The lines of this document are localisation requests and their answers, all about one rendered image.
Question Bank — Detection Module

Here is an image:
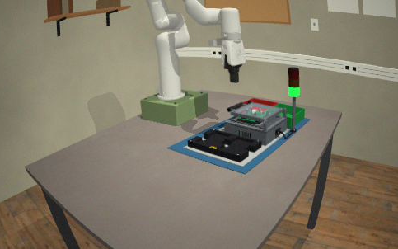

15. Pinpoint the green bin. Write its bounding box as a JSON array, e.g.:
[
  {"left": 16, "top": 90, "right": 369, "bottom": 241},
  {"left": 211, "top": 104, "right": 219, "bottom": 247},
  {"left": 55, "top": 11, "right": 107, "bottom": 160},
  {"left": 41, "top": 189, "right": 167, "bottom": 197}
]
[{"left": 275, "top": 103, "right": 305, "bottom": 129}]

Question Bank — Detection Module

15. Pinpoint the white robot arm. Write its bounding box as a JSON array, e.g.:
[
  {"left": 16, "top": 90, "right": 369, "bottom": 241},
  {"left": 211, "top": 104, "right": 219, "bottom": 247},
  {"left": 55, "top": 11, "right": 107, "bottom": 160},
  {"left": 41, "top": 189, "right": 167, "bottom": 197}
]
[{"left": 146, "top": 0, "right": 241, "bottom": 100}]

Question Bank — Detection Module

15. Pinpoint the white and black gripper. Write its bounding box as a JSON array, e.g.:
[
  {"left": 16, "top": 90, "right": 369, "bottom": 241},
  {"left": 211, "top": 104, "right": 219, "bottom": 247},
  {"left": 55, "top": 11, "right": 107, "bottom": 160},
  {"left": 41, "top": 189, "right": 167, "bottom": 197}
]
[{"left": 221, "top": 40, "right": 246, "bottom": 83}]

